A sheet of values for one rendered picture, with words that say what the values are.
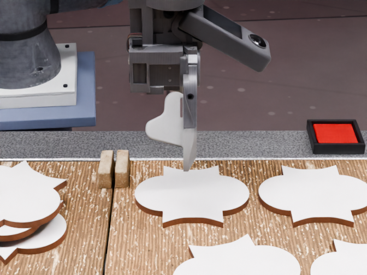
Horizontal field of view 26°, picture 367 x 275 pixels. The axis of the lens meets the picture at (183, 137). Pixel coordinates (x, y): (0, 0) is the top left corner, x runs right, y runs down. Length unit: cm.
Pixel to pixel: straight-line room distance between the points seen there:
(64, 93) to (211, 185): 44
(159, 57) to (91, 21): 312
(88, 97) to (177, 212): 48
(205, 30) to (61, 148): 39
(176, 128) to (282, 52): 278
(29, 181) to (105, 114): 214
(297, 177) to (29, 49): 56
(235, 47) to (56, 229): 31
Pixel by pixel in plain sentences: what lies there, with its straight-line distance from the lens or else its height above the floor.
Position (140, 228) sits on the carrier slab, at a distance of 100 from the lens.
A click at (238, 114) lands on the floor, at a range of 315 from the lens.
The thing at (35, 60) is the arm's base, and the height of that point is 94.
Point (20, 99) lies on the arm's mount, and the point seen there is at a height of 89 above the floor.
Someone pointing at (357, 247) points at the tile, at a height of 95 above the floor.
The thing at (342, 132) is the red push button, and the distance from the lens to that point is 123.
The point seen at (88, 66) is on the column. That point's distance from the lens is 155.
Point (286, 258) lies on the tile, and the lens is 94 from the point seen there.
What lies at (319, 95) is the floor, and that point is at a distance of 333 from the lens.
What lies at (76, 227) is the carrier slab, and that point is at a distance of 101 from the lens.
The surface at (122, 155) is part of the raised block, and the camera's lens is 109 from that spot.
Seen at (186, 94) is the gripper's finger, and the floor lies 112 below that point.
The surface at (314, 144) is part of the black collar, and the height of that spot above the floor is 93.
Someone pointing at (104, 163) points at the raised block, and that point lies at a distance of 107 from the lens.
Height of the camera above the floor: 154
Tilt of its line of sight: 31 degrees down
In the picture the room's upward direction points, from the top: straight up
